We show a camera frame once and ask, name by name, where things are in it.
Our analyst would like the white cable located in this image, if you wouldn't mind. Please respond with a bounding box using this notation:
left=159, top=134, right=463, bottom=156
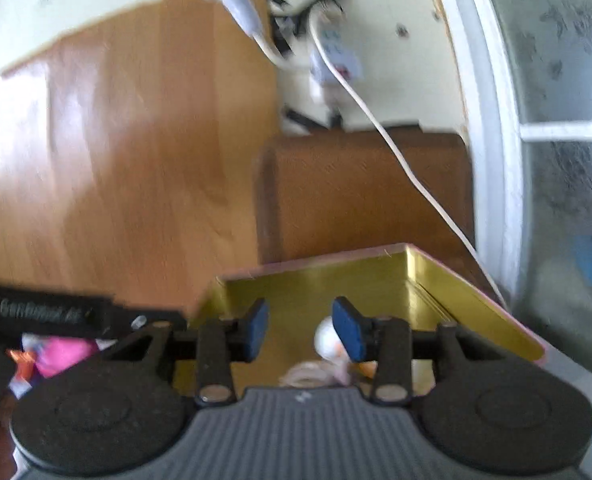
left=253, top=7, right=510, bottom=309

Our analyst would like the white egg-shaped toy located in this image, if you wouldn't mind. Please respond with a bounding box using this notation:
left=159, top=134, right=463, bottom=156
left=314, top=317, right=349, bottom=361

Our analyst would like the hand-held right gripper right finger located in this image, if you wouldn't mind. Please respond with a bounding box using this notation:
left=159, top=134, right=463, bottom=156
left=331, top=297, right=527, bottom=406

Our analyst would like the light wooden board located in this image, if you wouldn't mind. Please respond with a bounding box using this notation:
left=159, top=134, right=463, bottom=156
left=0, top=0, right=279, bottom=306

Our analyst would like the golden metal tin box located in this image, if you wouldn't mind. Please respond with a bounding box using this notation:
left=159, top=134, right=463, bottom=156
left=188, top=243, right=548, bottom=391

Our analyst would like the white power strip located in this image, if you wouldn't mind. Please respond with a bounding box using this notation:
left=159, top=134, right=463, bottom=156
left=307, top=17, right=365, bottom=107

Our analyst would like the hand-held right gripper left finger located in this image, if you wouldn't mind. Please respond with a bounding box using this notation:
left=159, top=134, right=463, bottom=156
left=98, top=298, right=271, bottom=406

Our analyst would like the beige coiled cord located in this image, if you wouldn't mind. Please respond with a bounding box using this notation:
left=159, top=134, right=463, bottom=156
left=281, top=360, right=351, bottom=389

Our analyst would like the orange packet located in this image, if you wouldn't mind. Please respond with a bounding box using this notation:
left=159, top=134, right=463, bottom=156
left=6, top=349, right=39, bottom=383

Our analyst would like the white framed window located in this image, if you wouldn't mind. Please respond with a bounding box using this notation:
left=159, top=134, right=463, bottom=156
left=438, top=0, right=592, bottom=391

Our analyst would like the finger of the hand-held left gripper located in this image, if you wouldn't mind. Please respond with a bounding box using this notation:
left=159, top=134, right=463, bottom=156
left=110, top=305, right=189, bottom=333

